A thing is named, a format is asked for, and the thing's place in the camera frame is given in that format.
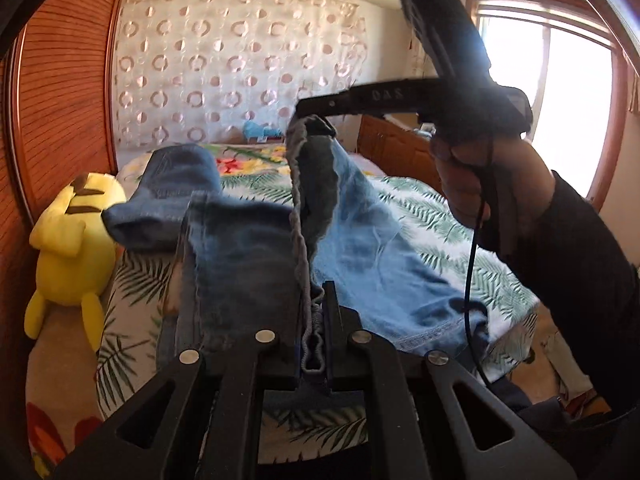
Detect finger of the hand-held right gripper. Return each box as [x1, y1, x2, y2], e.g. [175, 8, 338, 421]
[295, 89, 362, 117]

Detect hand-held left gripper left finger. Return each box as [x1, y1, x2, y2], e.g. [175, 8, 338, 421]
[50, 195, 306, 480]

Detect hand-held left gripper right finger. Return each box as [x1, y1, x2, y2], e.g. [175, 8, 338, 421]
[322, 280, 581, 480]

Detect blue denim pants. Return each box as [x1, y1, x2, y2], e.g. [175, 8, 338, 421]
[102, 115, 491, 406]

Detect person's right forearm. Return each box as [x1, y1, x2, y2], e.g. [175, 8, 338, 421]
[495, 170, 640, 411]

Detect person's right hand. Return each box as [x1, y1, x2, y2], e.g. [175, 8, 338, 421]
[430, 132, 553, 245]

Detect wooden low cabinet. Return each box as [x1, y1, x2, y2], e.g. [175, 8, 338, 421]
[357, 114, 446, 196]

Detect sheer circle pattern curtain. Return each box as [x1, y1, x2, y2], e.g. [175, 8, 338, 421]
[112, 0, 368, 148]

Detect leaf print bed sheet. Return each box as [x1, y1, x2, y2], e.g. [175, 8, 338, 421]
[95, 172, 541, 466]

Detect floral blanket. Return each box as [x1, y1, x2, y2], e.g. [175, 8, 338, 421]
[25, 142, 386, 480]

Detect yellow plush toy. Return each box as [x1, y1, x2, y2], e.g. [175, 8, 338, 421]
[24, 172, 128, 353]

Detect dark cloth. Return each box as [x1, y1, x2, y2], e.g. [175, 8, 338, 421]
[500, 385, 626, 461]

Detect wooden slatted wardrobe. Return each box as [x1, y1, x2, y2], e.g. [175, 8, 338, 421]
[0, 0, 136, 241]

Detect black cable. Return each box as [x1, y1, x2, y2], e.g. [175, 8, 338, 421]
[462, 140, 506, 391]

